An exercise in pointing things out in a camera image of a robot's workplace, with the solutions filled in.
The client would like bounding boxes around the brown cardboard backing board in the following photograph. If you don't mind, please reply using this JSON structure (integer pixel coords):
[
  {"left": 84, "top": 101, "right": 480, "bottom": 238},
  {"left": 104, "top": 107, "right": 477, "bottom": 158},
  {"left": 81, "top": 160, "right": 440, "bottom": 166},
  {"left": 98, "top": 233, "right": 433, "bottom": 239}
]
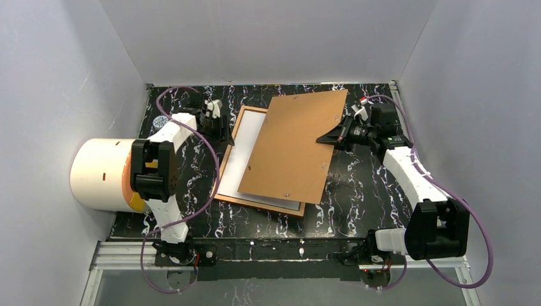
[{"left": 238, "top": 89, "right": 348, "bottom": 204}]

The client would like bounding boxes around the aluminium rail base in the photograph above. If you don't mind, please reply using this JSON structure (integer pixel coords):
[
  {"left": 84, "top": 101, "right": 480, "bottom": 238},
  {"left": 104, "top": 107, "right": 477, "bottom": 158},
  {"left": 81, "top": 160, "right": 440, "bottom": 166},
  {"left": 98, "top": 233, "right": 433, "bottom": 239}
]
[{"left": 81, "top": 238, "right": 480, "bottom": 305}]

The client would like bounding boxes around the small blue white jar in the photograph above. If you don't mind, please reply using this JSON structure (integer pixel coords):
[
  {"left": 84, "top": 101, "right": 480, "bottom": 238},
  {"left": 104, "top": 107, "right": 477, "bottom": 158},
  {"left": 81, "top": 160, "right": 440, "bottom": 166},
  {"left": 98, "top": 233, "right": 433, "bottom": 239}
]
[{"left": 152, "top": 115, "right": 169, "bottom": 131}]

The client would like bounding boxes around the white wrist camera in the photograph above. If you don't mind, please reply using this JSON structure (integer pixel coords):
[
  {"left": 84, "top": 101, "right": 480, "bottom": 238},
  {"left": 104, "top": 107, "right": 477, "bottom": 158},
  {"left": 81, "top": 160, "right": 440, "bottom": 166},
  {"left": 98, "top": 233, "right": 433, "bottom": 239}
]
[
  {"left": 351, "top": 97, "right": 369, "bottom": 124},
  {"left": 204, "top": 99, "right": 223, "bottom": 119}
]

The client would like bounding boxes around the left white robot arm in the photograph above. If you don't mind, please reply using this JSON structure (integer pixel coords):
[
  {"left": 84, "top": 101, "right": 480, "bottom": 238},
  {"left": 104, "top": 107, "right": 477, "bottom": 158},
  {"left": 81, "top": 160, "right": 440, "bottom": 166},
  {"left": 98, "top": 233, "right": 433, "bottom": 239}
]
[{"left": 130, "top": 89, "right": 234, "bottom": 247}]

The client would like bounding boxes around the white cylinder with coloured lid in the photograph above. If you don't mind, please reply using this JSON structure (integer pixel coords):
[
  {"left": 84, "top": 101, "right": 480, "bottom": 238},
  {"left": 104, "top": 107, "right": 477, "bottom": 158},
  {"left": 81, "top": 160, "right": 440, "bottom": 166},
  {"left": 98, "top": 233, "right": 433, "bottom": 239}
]
[{"left": 70, "top": 138, "right": 149, "bottom": 213}]

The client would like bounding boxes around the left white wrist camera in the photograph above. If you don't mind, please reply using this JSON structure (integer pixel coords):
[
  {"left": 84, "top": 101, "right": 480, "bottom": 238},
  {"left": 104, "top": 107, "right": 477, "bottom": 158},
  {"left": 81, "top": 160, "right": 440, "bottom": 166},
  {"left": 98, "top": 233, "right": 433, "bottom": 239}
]
[{"left": 204, "top": 99, "right": 223, "bottom": 119}]

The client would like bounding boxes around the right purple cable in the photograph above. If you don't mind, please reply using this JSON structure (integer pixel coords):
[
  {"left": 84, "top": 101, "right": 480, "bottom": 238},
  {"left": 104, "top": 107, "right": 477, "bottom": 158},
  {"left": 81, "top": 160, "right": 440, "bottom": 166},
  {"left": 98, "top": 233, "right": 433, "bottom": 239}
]
[{"left": 361, "top": 94, "right": 494, "bottom": 292}]

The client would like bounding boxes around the brown wooden photo frame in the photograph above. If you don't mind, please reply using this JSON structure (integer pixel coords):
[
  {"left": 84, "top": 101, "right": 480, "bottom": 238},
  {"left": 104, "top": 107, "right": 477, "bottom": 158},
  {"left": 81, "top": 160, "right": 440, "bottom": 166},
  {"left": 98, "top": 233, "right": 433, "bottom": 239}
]
[{"left": 213, "top": 105, "right": 307, "bottom": 218}]

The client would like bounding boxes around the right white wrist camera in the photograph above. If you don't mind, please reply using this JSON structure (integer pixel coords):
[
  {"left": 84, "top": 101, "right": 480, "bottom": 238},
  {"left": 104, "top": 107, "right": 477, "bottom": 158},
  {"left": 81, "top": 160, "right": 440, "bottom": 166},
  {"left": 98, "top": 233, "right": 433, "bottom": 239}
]
[{"left": 351, "top": 97, "right": 369, "bottom": 124}]

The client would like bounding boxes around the printed photo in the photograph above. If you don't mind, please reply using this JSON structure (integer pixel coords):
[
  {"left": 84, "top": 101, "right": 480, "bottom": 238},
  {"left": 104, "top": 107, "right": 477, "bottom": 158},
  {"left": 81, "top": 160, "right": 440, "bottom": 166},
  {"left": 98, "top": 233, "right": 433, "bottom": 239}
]
[{"left": 218, "top": 110, "right": 302, "bottom": 211}]

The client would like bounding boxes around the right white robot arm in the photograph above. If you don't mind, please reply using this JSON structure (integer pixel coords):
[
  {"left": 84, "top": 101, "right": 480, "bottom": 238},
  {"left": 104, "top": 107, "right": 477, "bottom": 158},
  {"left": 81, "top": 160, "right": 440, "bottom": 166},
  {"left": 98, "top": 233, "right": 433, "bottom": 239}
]
[{"left": 316, "top": 104, "right": 470, "bottom": 260}]

